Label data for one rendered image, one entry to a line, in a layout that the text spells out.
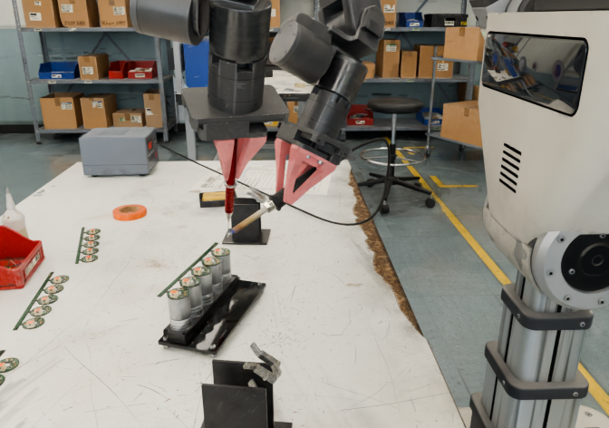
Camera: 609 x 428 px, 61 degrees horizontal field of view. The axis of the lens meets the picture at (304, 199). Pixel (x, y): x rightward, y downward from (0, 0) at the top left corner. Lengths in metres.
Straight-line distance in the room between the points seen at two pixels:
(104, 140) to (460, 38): 3.27
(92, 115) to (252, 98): 4.64
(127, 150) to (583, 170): 0.94
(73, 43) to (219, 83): 5.08
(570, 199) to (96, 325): 0.59
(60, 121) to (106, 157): 4.00
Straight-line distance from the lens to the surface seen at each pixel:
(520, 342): 0.90
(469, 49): 4.11
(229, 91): 0.52
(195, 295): 0.62
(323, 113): 0.67
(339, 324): 0.65
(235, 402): 0.45
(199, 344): 0.61
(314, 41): 0.65
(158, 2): 0.52
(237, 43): 0.50
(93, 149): 1.28
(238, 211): 0.85
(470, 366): 1.90
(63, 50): 5.62
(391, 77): 4.92
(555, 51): 0.70
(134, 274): 0.80
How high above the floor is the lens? 1.10
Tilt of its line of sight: 20 degrees down
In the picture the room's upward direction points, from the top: straight up
